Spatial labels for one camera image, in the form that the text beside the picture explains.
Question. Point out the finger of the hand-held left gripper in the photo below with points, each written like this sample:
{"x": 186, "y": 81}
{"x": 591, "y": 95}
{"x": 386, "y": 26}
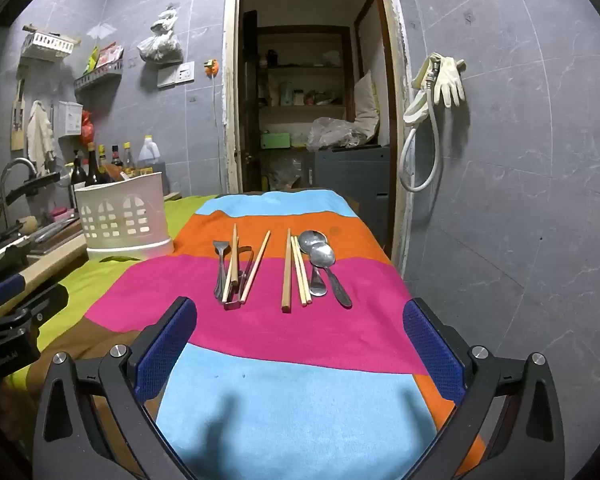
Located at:
{"x": 2, "y": 289}

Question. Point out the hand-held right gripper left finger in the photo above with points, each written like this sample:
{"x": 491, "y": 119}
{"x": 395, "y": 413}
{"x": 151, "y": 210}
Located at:
{"x": 165, "y": 355}

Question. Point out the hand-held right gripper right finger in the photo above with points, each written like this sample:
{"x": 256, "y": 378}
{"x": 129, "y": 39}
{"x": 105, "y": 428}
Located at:
{"x": 432, "y": 355}

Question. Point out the metal fork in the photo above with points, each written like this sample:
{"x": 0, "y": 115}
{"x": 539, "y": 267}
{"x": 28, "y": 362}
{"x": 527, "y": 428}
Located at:
{"x": 221, "y": 260}

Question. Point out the bent metal utensil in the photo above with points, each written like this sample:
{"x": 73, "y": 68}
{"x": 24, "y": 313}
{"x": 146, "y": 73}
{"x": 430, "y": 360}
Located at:
{"x": 247, "y": 265}

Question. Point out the white plastic utensil basket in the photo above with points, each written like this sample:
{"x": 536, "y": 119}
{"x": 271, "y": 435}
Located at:
{"x": 125, "y": 187}

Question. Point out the gas stove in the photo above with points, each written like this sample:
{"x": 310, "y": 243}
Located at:
{"x": 0, "y": 255}

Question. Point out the tan scrub sponge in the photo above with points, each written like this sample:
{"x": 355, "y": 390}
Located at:
{"x": 26, "y": 223}

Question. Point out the wooden cutting board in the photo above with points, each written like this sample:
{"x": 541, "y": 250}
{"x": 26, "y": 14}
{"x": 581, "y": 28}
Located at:
{"x": 65, "y": 241}

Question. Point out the kitchen cleaver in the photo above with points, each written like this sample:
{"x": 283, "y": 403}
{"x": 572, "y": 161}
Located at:
{"x": 55, "y": 227}

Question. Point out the pink plastic item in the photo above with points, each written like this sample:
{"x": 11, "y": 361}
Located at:
{"x": 60, "y": 213}

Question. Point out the metal faucet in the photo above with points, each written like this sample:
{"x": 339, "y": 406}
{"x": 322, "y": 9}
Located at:
{"x": 25, "y": 162}

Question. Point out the colourful striped towel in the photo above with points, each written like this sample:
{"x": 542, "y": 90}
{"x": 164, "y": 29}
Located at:
{"x": 300, "y": 335}

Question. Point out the row of sauce bottles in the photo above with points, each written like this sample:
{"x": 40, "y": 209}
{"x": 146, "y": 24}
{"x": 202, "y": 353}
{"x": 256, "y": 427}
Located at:
{"x": 92, "y": 170}

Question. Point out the wooden knife rack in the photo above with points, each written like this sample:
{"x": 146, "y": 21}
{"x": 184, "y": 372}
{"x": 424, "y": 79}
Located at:
{"x": 16, "y": 140}

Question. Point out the cream hanging cloth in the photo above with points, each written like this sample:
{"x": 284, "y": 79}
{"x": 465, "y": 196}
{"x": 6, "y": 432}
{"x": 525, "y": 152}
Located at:
{"x": 40, "y": 130}

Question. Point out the brown wooden spatula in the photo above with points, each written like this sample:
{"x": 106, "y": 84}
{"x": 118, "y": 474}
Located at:
{"x": 119, "y": 170}

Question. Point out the red plastic bag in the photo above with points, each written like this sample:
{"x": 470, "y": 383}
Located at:
{"x": 87, "y": 132}

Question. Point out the grey appliance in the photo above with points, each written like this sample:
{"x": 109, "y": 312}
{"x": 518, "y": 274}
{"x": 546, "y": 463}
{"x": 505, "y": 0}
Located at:
{"x": 350, "y": 180}

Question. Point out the oil jug with yellow cap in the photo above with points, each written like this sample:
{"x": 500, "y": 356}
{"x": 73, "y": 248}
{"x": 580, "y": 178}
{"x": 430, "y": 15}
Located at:
{"x": 149, "y": 152}

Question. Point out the green box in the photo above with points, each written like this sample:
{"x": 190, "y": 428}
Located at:
{"x": 275, "y": 140}

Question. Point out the clear plastic bag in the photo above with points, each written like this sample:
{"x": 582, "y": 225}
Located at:
{"x": 335, "y": 132}

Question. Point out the cream rubber glove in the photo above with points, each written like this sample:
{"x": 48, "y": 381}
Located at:
{"x": 415, "y": 107}
{"x": 450, "y": 85}

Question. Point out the cream pillow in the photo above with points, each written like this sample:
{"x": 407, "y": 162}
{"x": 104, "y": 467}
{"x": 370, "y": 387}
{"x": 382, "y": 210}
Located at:
{"x": 367, "y": 110}

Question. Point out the colourful seasoning packets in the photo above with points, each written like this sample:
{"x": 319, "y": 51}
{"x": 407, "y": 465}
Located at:
{"x": 105, "y": 55}

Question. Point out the dark wooden door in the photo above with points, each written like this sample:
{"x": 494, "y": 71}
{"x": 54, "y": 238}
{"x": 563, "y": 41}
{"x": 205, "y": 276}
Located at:
{"x": 248, "y": 110}

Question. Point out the wooden shelf unit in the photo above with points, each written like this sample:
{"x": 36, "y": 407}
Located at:
{"x": 305, "y": 106}

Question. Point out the hanging plastic bag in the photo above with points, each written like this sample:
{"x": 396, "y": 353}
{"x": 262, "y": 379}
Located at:
{"x": 160, "y": 47}

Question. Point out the orange plug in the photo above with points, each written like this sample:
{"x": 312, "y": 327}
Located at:
{"x": 211, "y": 67}

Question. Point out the white wall box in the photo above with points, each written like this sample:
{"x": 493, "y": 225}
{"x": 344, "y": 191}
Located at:
{"x": 70, "y": 119}

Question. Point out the grey wall shelf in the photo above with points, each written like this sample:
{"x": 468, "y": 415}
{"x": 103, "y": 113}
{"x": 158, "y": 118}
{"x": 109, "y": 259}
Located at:
{"x": 97, "y": 76}

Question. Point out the white wall basket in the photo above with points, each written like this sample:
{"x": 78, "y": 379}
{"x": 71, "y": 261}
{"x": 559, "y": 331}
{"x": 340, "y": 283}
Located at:
{"x": 47, "y": 42}

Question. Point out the cream door frame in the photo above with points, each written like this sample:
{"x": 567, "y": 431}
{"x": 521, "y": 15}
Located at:
{"x": 230, "y": 110}

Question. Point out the wall socket plate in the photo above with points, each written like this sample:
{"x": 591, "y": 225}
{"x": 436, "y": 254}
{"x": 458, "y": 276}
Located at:
{"x": 185, "y": 72}

